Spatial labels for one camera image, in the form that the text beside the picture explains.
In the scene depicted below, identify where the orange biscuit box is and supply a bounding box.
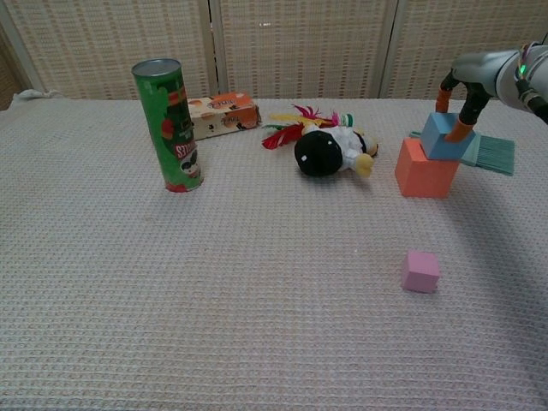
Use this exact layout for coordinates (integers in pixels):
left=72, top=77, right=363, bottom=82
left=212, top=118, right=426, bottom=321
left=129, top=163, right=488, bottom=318
left=187, top=91, right=263, bottom=141

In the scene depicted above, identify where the colourful feather shuttlecock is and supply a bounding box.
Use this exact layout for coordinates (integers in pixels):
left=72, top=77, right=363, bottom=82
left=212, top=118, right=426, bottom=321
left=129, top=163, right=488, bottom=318
left=260, top=104, right=355, bottom=151

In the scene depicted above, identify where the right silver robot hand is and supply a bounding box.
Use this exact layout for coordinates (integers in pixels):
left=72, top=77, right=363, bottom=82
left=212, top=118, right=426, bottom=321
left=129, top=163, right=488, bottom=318
left=435, top=50, right=517, bottom=144

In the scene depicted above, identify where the small pink foam cube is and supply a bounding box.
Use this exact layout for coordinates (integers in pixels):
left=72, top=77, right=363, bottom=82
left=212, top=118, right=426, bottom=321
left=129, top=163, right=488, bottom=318
left=401, top=249, right=441, bottom=295

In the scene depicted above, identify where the large orange foam cube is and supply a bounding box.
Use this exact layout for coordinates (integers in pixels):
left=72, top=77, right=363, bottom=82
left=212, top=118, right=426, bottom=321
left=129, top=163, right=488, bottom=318
left=394, top=137, right=462, bottom=200

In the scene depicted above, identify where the plush doll with black head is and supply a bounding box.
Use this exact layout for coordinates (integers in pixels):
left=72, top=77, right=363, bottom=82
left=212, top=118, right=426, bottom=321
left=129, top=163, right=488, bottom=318
left=293, top=123, right=380, bottom=179

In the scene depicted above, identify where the teal hand brush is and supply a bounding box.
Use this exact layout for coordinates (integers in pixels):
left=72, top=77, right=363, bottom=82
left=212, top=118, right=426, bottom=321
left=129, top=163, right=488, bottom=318
left=408, top=129, right=516, bottom=177

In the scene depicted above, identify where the woven bamboo folding screen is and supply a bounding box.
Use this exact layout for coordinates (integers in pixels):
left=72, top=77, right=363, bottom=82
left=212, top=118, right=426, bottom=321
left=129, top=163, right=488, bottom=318
left=0, top=0, right=548, bottom=111

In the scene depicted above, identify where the green chips can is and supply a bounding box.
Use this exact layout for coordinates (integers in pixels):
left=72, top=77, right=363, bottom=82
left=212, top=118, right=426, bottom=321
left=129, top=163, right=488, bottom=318
left=130, top=57, right=206, bottom=194

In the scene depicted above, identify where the beige woven tablecloth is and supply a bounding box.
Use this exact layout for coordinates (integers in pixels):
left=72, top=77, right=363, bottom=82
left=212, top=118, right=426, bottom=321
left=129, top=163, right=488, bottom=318
left=0, top=88, right=548, bottom=411

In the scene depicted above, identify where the blue foam cube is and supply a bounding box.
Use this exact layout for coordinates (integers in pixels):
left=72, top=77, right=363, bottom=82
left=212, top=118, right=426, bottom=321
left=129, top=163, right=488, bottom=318
left=420, top=111, right=477, bottom=162

